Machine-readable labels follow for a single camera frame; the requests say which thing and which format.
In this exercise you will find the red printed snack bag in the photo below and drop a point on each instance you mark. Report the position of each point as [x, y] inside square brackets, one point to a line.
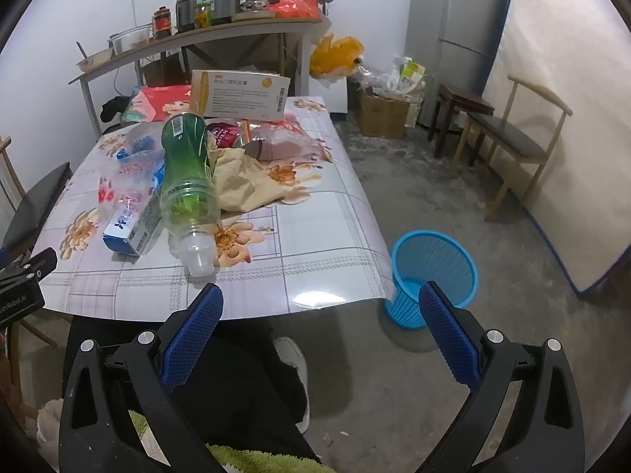
[157, 101]

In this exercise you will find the clear glass container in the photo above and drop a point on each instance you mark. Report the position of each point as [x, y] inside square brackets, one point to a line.
[130, 39]

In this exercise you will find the clear plastic bottle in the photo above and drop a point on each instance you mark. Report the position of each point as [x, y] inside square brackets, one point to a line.
[140, 145]

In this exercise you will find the dark jar with red label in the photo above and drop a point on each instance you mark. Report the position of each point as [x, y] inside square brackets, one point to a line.
[161, 22]

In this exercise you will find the pink snack packet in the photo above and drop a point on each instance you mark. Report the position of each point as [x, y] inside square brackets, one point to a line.
[227, 135]

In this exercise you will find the white mattress with blue edge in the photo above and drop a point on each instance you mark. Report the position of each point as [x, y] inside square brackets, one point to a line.
[567, 59]

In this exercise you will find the cardboard box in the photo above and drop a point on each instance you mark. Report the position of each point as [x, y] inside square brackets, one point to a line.
[382, 118]

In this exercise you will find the floral tablecloth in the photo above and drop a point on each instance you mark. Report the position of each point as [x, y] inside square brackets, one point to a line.
[305, 256]

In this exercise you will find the jar with yellow contents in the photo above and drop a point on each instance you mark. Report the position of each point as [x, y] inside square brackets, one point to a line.
[204, 15]

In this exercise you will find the dark wooden stool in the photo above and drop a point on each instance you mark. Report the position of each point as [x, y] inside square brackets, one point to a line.
[463, 98]

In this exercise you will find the wooden chair with dark seat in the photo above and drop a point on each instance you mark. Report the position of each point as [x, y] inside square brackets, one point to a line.
[512, 138]

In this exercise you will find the pile of plastic packaging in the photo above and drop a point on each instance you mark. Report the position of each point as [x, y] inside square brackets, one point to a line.
[394, 79]

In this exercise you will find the grey rice cooker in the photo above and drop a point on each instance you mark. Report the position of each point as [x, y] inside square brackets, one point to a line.
[207, 2]

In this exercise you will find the bowl with spoon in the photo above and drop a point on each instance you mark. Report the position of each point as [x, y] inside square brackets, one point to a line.
[96, 61]

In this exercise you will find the brown paper bag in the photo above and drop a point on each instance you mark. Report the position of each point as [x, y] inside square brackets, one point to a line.
[241, 177]

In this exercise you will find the white fluffy cloth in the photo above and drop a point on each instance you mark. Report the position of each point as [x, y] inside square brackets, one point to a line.
[49, 428]

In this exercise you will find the orange plastic bag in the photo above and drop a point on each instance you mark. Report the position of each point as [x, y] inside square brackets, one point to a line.
[296, 7]

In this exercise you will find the person's black pants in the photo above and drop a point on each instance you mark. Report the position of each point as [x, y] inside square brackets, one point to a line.
[236, 379]

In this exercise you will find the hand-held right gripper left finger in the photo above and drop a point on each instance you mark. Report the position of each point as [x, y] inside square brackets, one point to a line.
[194, 335]

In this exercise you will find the glass jar with lid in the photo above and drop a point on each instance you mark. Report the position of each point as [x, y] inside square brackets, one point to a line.
[254, 4]

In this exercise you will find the long wooden side table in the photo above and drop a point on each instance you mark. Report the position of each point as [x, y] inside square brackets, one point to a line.
[222, 34]

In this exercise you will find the blue plastic waste basket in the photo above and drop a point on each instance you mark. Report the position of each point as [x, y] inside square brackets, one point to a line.
[409, 305]

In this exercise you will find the orange white medicine box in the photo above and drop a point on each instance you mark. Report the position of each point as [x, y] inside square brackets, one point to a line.
[236, 93]

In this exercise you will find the black seat wooden chair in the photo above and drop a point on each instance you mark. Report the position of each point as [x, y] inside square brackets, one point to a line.
[39, 192]

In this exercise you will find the clear plastic bag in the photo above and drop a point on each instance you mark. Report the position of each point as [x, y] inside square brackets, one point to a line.
[286, 138]

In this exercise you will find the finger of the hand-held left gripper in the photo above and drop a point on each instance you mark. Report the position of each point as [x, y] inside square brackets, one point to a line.
[34, 263]

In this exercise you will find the clear wrapper with red print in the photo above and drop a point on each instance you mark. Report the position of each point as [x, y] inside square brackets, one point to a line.
[118, 189]

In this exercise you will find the grey refrigerator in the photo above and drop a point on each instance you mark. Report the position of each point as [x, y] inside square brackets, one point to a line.
[458, 19]

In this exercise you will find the green fluffy towel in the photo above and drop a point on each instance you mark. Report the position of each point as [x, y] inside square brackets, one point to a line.
[256, 460]

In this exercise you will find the black cloth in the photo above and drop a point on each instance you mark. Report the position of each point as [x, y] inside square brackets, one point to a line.
[116, 108]

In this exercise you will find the yellow plastic bag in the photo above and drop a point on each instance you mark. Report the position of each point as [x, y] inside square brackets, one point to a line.
[335, 54]

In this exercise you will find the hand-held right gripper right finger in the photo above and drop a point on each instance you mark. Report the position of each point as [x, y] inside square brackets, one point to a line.
[448, 340]

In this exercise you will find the green plastic bottle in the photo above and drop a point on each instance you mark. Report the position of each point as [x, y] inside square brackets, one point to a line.
[190, 172]

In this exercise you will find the blue white toothpaste box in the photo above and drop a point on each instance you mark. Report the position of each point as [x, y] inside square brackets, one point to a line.
[130, 226]

